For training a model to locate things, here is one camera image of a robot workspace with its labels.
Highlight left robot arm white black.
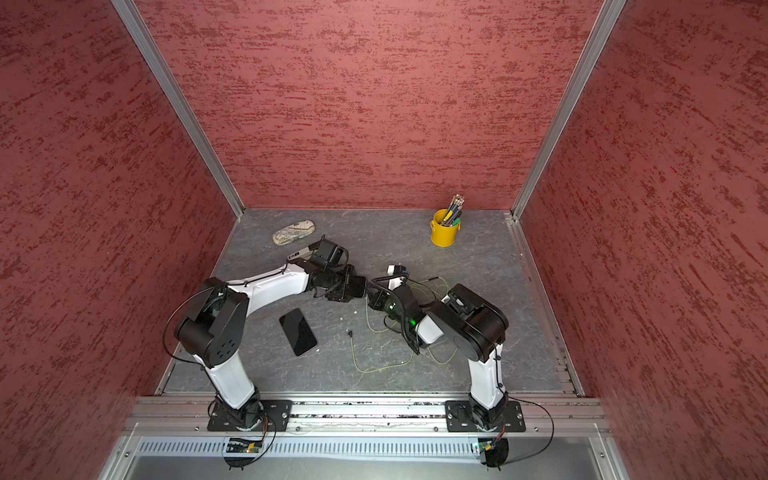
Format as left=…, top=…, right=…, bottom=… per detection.
left=174, top=238, right=366, bottom=432

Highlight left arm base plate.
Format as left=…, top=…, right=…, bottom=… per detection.
left=207, top=397, right=293, bottom=434

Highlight white black stapler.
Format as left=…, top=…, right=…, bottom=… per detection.
left=286, top=247, right=313, bottom=263

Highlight pens in cup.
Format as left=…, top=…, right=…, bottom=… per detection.
left=440, top=194, right=464, bottom=227

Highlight blue-edged smartphone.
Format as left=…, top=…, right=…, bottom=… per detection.
left=340, top=274, right=367, bottom=302

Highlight patterned glasses case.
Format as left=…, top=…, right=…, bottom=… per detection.
left=272, top=220, right=316, bottom=246

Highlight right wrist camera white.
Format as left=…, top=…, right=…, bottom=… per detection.
left=387, top=264, right=408, bottom=291

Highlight circuit board with cable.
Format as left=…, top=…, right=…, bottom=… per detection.
left=476, top=395, right=556, bottom=469
left=223, top=414, right=277, bottom=470

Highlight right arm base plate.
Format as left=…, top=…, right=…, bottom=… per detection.
left=444, top=400, right=526, bottom=433

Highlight aluminium front rail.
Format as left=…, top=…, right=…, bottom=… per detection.
left=121, top=393, right=612, bottom=439

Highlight green wired earphones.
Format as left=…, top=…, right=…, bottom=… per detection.
left=345, top=323, right=458, bottom=375
left=365, top=277, right=448, bottom=335

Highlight left circuit board with cable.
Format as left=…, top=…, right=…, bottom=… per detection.
left=223, top=414, right=277, bottom=470

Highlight right circuit board with cable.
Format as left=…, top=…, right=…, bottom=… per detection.
left=476, top=395, right=556, bottom=469

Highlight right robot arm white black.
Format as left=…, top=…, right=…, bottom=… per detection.
left=365, top=273, right=509, bottom=431

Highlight purple-edged smartphone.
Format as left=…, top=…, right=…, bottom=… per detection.
left=279, top=308, right=318, bottom=357

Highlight yellow pen cup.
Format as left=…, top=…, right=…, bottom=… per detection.
left=430, top=209, right=461, bottom=248

